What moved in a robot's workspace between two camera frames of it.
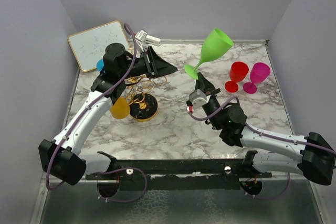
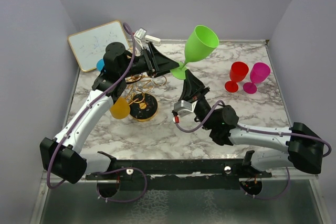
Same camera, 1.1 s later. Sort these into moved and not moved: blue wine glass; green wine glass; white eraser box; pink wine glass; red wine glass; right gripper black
Moved: right gripper black; green wine glass
Not moved: blue wine glass; red wine glass; pink wine glass; white eraser box
